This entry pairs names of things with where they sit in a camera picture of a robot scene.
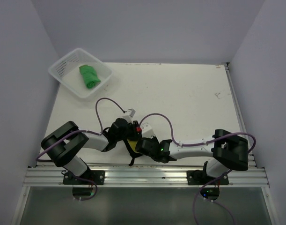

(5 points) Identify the yellow microfiber towel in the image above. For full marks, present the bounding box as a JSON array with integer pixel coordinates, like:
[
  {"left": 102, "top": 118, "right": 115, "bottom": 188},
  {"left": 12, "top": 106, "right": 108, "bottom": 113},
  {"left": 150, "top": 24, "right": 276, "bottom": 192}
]
[{"left": 123, "top": 139, "right": 143, "bottom": 166}]

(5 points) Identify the green microfiber towel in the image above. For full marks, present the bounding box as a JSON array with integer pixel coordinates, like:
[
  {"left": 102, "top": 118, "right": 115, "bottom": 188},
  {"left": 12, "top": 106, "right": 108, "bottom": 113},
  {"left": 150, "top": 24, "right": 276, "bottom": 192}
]
[{"left": 79, "top": 65, "right": 101, "bottom": 89}]

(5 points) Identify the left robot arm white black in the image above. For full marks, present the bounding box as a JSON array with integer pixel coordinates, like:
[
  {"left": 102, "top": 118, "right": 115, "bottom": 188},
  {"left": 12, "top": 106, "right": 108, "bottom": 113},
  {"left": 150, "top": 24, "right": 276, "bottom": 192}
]
[{"left": 36, "top": 118, "right": 142, "bottom": 184}]

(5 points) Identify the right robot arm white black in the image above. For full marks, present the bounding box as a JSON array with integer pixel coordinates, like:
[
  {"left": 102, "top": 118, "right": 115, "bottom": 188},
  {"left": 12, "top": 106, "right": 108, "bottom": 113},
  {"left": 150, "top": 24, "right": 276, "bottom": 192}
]
[{"left": 135, "top": 129, "right": 249, "bottom": 184}]

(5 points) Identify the white plastic basket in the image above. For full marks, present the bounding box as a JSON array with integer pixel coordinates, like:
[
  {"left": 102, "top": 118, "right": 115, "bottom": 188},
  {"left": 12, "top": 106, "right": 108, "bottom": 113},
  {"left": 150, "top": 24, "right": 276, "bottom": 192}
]
[{"left": 48, "top": 48, "right": 113, "bottom": 99}]

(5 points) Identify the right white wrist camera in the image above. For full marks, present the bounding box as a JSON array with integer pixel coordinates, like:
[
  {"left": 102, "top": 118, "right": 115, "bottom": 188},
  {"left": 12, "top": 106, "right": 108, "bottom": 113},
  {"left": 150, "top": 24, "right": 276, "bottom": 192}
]
[{"left": 140, "top": 123, "right": 156, "bottom": 138}]

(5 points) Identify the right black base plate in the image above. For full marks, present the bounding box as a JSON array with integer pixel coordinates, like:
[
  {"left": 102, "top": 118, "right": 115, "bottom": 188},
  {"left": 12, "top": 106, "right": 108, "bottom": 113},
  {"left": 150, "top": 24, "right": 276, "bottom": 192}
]
[{"left": 186, "top": 170, "right": 229, "bottom": 186}]

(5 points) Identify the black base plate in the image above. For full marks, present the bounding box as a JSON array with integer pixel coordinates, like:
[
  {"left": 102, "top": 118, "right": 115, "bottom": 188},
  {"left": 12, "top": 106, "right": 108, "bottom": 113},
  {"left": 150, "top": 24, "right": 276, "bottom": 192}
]
[
  {"left": 186, "top": 170, "right": 229, "bottom": 186},
  {"left": 61, "top": 170, "right": 105, "bottom": 185}
]

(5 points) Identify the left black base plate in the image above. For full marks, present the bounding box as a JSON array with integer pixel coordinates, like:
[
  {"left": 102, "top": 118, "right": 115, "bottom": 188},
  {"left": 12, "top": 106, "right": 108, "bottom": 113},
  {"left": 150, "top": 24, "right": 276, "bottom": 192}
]
[{"left": 61, "top": 170, "right": 105, "bottom": 185}]

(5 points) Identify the aluminium mounting rail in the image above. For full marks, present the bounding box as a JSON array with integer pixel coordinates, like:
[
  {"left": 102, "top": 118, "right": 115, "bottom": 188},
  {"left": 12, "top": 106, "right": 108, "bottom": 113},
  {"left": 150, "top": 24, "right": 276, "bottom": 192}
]
[{"left": 23, "top": 165, "right": 269, "bottom": 188}]

